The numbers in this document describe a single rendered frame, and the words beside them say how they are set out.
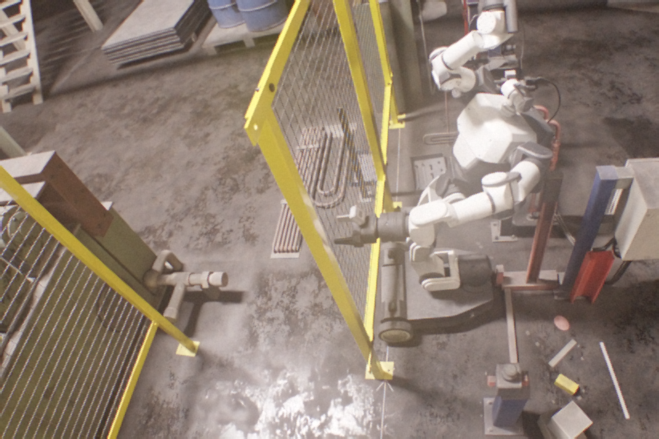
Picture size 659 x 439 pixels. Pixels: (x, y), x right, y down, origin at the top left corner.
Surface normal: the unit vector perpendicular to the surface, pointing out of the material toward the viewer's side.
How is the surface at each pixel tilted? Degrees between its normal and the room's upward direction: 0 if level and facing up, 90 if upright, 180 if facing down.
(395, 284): 0
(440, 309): 0
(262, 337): 0
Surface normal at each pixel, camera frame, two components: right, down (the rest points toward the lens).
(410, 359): -0.22, -0.61
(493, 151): -0.40, 0.58
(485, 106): -0.43, -0.34
